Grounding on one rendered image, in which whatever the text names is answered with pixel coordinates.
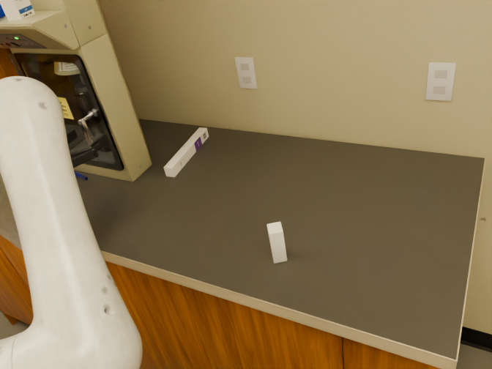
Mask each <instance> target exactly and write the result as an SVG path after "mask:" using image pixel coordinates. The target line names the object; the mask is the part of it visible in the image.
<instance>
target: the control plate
mask: <svg viewBox="0 0 492 369"><path fill-rule="evenodd" d="M5 37H7V38H9V39H6V38H5ZM15 37H17V38H18V39H15ZM11 42H13V43H15V44H17V45H20V44H22V45H21V46H16V45H13V44H11ZM0 43H1V44H3V45H1V44H0V46H3V47H5V48H46V47H44V46H42V45H40V44H38V43H36V42H35V41H33V40H30V39H29V38H27V37H24V36H23V35H21V34H0ZM6 43H8V44H10V45H11V46H8V45H6ZM19 43H20V44H19ZM26 44H28V45H27V46H26ZM31 44H33V46H31Z"/></svg>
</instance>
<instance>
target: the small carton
mask: <svg viewBox="0 0 492 369"><path fill-rule="evenodd" d="M0 4H1V7H2V9H3V11H4V13H5V15H6V16H7V20H8V21H18V20H23V19H25V18H27V17H30V16H32V15H34V14H35V12H34V10H33V7H32V5H31V2H30V1H29V0H0Z"/></svg>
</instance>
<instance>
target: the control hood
mask: <svg viewBox="0 0 492 369"><path fill-rule="evenodd" d="M34 12H35V14H34V15H32V16H30V17H27V18H25V19H23V20H9V21H8V20H7V16H4V17H2V18H0V34H21V35H23V36H24V37H27V38H29V39H30V40H33V41H35V42H36V43H38V44H40V45H42V46H44V47H46V48H22V49H56V50H75V49H76V48H79V46H80V45H79V44H78V41H77V38H76V36H75V32H74V31H73V28H72V25H71V22H70V19H69V18H68V15H67V12H66V11H65V10H51V11H34ZM0 48H5V47H3V46H0Z"/></svg>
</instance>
